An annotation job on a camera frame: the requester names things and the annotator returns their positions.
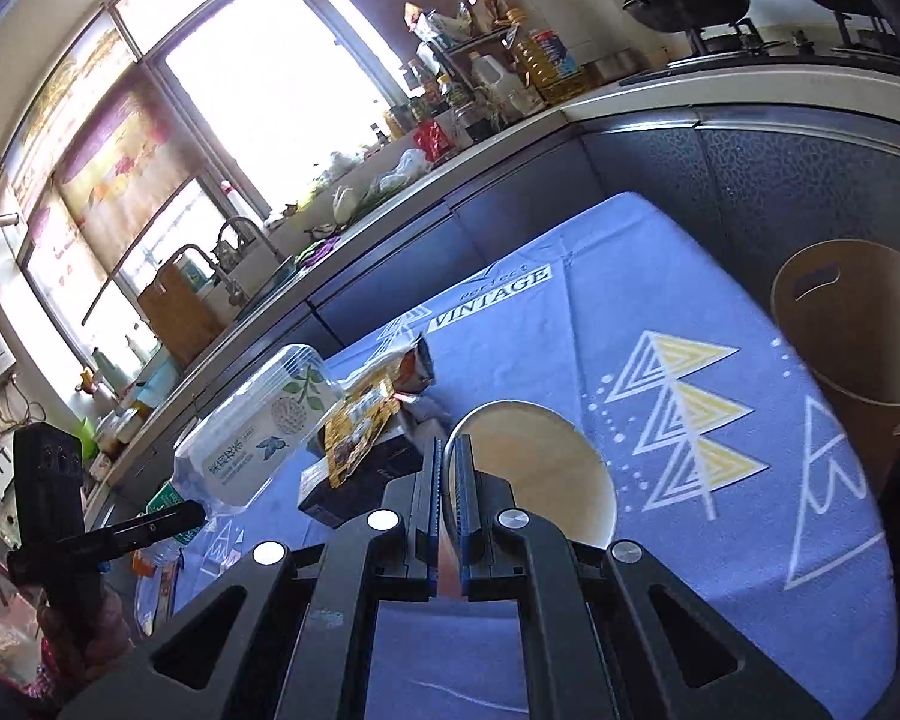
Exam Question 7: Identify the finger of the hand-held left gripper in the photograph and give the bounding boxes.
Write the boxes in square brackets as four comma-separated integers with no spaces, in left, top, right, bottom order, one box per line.
[82,501,207,560]

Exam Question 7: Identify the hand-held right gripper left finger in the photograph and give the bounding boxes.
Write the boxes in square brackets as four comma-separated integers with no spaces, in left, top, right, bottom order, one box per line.
[60,435,447,720]

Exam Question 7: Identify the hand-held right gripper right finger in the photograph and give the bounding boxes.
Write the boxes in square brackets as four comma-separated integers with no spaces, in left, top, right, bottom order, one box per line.
[450,435,833,720]

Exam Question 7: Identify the pink paper cup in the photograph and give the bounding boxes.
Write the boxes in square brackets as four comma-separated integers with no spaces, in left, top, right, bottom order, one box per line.
[448,399,620,552]

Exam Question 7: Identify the clear plastic bottle green label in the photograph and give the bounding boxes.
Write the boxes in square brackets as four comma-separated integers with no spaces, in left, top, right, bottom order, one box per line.
[172,343,346,518]

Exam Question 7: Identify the brown paper bin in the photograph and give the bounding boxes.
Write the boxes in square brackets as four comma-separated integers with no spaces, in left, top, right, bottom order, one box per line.
[769,238,900,496]

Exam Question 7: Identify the person's left hand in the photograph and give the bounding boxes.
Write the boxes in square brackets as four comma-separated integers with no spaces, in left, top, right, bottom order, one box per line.
[34,577,132,691]

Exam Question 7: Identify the small clear jar green label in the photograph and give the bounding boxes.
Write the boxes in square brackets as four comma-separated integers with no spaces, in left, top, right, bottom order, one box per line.
[136,480,205,571]

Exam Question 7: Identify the black white small box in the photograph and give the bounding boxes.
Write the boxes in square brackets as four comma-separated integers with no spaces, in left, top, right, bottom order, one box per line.
[298,420,428,530]

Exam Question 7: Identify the yellow snack packet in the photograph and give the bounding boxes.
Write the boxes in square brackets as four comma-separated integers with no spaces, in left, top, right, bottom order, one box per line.
[322,375,402,492]

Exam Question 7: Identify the orange yellow small packet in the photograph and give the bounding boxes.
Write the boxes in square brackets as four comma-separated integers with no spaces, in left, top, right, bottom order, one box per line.
[345,367,398,402]

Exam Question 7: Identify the wooden cutting board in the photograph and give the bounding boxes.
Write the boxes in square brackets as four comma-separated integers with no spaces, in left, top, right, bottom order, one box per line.
[136,262,230,368]

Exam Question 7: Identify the blue printed tablecloth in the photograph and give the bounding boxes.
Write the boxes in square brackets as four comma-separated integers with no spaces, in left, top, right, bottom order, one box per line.
[131,191,900,720]

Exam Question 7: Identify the purple cloth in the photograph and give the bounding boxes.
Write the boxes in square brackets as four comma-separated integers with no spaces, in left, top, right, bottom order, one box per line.
[296,236,340,267]

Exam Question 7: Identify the steel kitchen faucet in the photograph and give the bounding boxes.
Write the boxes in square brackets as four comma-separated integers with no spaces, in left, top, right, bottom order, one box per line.
[172,242,248,308]
[214,216,286,278]

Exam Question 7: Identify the white plastic bag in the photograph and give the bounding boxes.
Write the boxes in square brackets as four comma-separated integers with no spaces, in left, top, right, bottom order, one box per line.
[332,184,368,224]

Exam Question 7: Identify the clear plastic bag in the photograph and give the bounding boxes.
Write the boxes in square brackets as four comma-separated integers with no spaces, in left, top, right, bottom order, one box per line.
[367,148,432,200]

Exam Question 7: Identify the printed window blind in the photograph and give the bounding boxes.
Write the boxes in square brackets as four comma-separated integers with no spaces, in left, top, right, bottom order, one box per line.
[0,30,218,293]

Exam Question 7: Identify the white bottle red cap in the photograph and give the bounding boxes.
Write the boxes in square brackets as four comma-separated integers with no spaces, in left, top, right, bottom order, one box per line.
[221,180,263,222]

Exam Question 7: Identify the red plastic bag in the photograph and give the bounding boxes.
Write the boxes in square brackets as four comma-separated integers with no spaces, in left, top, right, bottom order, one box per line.
[412,120,455,162]

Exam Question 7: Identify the grey kitchen counter cabinets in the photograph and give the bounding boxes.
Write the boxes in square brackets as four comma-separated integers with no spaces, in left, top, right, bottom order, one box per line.
[82,101,900,511]

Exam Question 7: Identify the white plastic jug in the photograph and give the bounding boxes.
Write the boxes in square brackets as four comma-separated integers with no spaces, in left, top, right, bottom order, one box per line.
[469,51,518,117]

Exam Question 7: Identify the yellow cooking oil bottle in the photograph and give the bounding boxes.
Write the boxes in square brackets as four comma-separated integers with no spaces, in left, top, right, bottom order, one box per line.
[514,26,580,98]

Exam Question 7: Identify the gas stove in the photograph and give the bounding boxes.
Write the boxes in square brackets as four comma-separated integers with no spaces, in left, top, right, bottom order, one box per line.
[619,15,900,87]

